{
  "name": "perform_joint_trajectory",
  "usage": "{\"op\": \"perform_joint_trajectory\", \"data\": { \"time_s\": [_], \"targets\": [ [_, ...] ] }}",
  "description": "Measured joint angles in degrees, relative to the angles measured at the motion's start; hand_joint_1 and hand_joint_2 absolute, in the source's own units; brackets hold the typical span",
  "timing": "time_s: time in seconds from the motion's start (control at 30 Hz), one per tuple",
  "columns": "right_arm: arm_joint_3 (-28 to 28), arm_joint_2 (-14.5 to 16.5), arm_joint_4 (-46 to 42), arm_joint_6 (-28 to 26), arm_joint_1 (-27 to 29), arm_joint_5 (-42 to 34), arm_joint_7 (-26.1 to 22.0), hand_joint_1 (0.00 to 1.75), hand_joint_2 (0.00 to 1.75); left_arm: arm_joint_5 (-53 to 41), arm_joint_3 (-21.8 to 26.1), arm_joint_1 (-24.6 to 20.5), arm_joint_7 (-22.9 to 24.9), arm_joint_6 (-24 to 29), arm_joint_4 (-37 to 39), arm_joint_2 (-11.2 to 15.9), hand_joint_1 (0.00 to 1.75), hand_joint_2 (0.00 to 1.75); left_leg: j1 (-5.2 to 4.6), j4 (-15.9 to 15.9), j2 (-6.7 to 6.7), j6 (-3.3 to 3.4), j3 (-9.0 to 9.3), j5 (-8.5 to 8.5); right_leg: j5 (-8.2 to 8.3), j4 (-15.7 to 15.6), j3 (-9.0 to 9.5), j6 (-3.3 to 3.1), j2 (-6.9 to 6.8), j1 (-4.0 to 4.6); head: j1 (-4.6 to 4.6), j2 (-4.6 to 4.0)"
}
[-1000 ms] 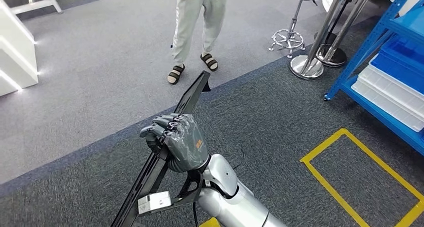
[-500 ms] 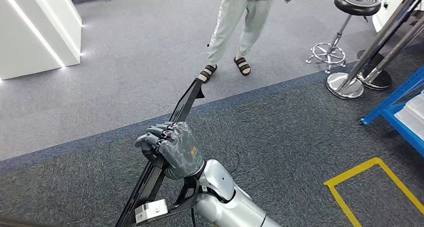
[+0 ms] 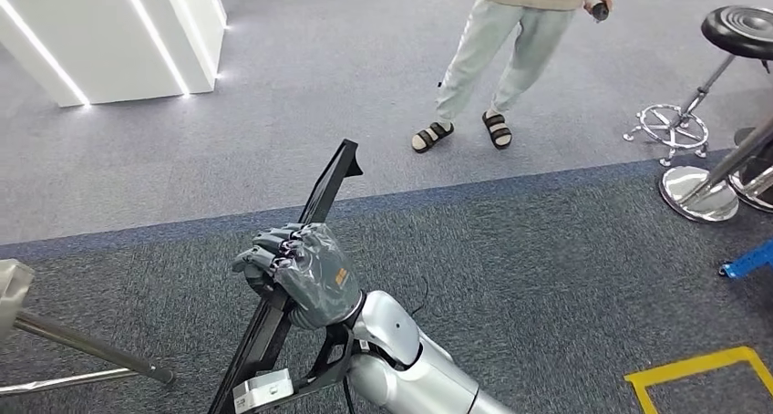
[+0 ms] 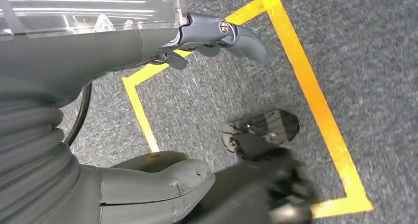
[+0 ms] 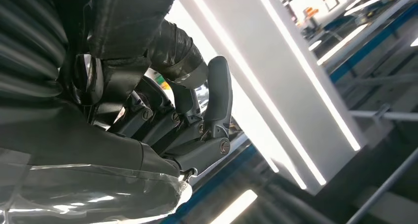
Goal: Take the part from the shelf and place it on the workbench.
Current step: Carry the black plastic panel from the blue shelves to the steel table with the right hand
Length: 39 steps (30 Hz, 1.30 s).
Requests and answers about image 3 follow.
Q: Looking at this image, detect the blue metal shelf rack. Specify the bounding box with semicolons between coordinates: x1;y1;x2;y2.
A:
718;239;773;280

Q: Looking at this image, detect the steel workbench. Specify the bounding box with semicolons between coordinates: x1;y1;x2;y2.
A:
0;258;178;398

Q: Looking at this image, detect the black seat chrome stool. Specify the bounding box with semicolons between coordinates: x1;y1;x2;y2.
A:
623;5;773;169

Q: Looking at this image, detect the person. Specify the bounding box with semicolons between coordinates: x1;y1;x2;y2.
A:
411;0;614;155

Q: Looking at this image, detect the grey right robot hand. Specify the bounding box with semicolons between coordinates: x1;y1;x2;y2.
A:
231;223;364;332

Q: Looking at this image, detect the black plastic mounting plate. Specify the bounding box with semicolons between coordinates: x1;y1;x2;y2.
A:
207;138;366;414

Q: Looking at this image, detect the black stanchion post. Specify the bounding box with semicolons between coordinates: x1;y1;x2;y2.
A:
733;127;773;186

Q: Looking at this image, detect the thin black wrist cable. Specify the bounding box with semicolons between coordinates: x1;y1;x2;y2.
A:
410;276;432;317

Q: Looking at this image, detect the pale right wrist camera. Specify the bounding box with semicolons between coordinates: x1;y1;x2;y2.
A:
232;326;356;414

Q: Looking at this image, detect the chrome stanchion post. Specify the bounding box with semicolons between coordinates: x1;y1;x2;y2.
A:
658;116;773;224
727;168;773;213

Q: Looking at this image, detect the black camera cable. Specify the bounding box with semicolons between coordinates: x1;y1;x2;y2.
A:
339;375;358;414

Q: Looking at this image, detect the white lit counter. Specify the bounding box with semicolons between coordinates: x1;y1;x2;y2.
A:
0;0;230;109

